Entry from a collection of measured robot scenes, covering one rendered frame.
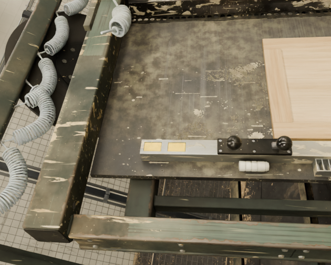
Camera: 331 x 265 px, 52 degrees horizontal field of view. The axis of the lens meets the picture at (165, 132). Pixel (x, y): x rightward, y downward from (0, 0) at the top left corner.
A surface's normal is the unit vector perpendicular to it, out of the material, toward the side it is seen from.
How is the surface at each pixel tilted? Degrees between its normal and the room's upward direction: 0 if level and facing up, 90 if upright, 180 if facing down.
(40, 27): 90
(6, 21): 90
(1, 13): 90
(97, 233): 57
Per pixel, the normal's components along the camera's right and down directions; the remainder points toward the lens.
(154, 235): -0.11, -0.58
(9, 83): 0.45, -0.48
